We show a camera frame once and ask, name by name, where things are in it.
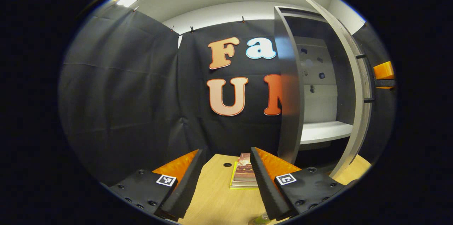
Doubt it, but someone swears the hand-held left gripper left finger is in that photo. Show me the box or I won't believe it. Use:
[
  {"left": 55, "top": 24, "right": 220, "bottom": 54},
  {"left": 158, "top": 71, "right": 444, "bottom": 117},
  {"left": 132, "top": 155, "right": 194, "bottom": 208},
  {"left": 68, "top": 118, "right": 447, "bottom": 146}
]
[{"left": 109, "top": 148, "right": 208, "bottom": 221}]

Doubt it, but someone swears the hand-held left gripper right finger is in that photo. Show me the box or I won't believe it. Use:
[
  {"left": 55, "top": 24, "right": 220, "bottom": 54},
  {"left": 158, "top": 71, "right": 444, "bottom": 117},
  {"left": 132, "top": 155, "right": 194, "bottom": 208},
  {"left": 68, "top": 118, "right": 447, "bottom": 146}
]
[{"left": 250, "top": 147, "right": 350, "bottom": 221}]

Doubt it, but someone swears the green label clear bottle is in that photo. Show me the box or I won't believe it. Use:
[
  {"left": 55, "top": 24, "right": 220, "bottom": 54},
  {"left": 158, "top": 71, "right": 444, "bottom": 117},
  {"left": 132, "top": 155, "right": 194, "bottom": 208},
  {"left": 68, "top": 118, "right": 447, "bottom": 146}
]
[{"left": 248, "top": 213, "right": 276, "bottom": 225}]

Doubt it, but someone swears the black cabinet door handle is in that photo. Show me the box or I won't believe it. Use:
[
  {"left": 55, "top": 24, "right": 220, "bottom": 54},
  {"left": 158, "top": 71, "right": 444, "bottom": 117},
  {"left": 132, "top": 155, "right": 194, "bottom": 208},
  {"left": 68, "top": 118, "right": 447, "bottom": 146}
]
[{"left": 355, "top": 53, "right": 376, "bottom": 104}]

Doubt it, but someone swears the white cabinet shelf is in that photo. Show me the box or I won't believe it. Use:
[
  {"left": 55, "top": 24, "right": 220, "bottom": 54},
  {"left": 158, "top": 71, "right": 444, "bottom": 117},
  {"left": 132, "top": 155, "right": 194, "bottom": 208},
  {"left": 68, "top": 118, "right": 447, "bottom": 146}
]
[{"left": 300, "top": 121, "right": 354, "bottom": 145}]

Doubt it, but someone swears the yellow cover book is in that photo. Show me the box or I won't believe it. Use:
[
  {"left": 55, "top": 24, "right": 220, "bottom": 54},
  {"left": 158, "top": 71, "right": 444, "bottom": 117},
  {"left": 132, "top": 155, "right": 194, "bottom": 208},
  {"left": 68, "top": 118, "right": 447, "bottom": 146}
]
[{"left": 230, "top": 161, "right": 259, "bottom": 189}]

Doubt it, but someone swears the black backdrop cloth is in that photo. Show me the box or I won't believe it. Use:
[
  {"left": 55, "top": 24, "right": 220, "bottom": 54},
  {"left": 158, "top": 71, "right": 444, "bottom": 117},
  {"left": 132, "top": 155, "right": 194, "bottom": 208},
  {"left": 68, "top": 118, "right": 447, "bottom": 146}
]
[{"left": 58, "top": 4, "right": 395, "bottom": 183}]

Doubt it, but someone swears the row of black cloth clips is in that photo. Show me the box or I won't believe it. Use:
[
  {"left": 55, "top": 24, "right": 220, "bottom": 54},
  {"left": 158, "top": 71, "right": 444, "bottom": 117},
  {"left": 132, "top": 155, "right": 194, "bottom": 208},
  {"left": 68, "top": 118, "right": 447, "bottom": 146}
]
[{"left": 133, "top": 6, "right": 246, "bottom": 34}]

